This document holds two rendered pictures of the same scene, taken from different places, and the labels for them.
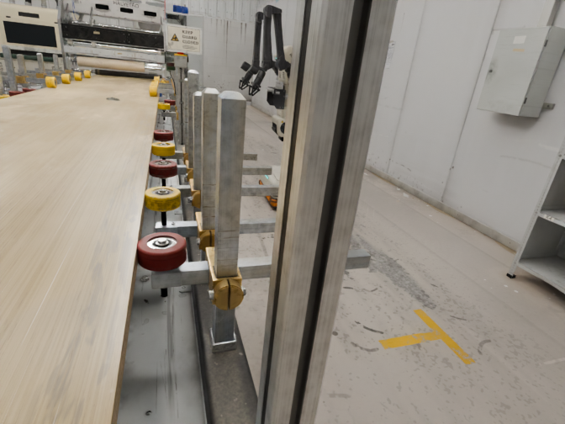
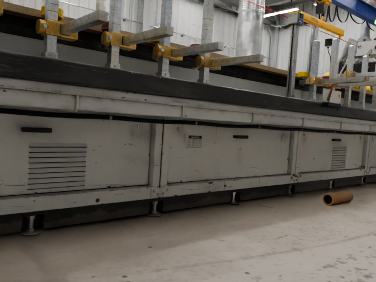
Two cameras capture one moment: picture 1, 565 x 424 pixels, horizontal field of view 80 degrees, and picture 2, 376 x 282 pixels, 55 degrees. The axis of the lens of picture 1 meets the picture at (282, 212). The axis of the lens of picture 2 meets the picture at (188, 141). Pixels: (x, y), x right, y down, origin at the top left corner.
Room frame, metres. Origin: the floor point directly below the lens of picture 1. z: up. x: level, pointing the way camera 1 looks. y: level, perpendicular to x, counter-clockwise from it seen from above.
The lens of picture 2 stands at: (0.75, -1.22, 0.51)
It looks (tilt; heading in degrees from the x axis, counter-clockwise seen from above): 3 degrees down; 69
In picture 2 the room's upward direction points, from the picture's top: 4 degrees clockwise
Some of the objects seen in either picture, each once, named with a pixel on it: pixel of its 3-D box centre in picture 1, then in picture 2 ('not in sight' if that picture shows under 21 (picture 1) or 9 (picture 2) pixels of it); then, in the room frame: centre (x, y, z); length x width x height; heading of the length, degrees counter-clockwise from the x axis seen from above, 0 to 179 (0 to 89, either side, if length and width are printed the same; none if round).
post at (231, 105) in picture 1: (226, 241); not in sight; (0.50, 0.09, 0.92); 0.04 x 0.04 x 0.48; 20
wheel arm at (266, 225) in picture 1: (243, 227); (73, 27); (0.81, 0.10, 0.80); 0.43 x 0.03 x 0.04; 110
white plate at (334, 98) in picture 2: not in sight; (332, 97); (2.60, 0.82, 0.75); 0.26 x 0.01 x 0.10; 20
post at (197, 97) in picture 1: (199, 176); (114, 23); (0.97, 0.26, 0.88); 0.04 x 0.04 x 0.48; 20
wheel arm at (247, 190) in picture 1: (228, 191); (135, 39); (1.04, 0.18, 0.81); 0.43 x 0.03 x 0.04; 110
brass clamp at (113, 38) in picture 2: (198, 193); (118, 41); (0.99, 0.27, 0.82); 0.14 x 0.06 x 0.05; 20
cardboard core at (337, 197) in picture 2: not in sight; (338, 197); (2.70, 0.79, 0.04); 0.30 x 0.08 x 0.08; 20
